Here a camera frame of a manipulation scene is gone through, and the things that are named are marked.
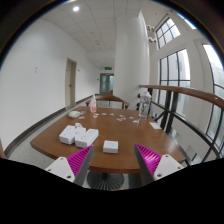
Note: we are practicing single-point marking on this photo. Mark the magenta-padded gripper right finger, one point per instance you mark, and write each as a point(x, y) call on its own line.
point(166, 165)

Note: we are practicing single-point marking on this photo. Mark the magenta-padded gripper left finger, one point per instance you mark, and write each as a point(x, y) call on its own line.
point(61, 166)

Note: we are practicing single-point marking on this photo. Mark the white charger block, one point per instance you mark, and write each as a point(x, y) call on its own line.
point(110, 146)

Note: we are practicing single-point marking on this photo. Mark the white power strip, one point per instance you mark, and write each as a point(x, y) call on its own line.
point(67, 134)
point(86, 138)

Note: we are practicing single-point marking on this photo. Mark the white paper card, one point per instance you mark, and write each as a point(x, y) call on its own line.
point(155, 125)

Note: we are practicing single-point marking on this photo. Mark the small colourful sticker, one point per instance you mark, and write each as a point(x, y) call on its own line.
point(123, 118)
point(131, 117)
point(81, 117)
point(121, 115)
point(135, 121)
point(104, 114)
point(112, 114)
point(119, 119)
point(96, 114)

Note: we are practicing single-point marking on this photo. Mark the white spray bottle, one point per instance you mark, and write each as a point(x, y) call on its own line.
point(93, 106)

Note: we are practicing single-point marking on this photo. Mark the wood-topped black railing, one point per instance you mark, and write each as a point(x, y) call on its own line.
point(186, 91)

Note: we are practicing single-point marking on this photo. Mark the brown wooden armchair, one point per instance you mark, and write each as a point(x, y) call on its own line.
point(110, 98)

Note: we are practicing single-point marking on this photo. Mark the beige side door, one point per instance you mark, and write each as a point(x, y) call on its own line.
point(70, 83)

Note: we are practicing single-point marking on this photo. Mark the glazed double door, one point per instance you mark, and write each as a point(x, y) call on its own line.
point(106, 83)

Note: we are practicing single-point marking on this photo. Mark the tall gridded window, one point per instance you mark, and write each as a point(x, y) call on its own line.
point(174, 68)

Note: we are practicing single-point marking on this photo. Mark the wide bright window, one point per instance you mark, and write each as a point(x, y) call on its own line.
point(216, 70)

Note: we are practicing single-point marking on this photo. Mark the green exit sign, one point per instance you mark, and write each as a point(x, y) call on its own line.
point(107, 68)

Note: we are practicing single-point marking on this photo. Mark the small slanted window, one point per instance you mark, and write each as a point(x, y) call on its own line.
point(167, 32)

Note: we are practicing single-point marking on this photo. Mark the round ceiling light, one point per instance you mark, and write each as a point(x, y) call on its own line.
point(76, 8)

